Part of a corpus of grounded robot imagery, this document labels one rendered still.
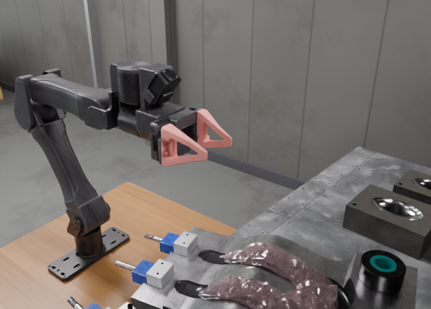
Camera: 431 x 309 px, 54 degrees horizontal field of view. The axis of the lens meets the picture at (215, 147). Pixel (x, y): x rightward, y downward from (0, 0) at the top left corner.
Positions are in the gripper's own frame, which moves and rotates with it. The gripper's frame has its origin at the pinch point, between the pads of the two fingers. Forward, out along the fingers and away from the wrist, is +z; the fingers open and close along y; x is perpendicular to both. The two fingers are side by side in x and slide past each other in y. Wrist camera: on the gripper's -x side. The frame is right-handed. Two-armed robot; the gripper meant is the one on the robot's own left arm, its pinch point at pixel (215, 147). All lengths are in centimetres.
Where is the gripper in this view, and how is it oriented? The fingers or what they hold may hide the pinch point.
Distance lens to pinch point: 65.6
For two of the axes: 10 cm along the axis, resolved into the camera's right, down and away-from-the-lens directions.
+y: 6.1, -3.4, 7.2
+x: -0.2, 9.0, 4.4
